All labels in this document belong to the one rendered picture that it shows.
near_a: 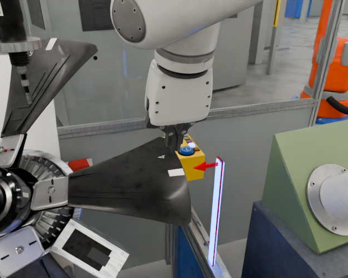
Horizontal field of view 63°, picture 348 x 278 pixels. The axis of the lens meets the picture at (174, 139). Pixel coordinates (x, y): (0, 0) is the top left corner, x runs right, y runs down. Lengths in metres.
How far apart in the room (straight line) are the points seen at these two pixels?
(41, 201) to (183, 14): 0.43
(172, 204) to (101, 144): 0.83
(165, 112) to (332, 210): 0.55
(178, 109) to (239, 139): 1.14
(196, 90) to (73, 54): 0.30
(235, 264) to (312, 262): 1.19
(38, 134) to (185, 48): 0.57
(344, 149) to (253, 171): 0.84
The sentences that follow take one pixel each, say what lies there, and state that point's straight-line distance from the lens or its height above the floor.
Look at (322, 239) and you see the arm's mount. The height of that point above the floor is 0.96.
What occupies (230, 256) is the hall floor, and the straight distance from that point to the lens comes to 2.02.
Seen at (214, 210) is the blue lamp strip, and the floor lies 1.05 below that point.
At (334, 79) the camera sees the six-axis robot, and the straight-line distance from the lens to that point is 4.20.
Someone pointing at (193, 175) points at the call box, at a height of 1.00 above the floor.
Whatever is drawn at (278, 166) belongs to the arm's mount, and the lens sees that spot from 0.85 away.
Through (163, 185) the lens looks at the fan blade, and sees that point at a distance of 0.56.
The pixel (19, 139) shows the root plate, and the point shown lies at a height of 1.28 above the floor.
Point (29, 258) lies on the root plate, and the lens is 0.61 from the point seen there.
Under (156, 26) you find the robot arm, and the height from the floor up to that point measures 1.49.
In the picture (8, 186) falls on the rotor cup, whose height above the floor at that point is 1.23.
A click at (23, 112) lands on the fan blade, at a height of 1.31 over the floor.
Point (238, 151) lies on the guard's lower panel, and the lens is 1.59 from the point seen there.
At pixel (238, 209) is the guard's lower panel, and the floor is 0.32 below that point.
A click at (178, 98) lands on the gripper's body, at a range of 0.42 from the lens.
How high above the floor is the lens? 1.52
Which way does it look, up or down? 27 degrees down
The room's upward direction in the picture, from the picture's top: straight up
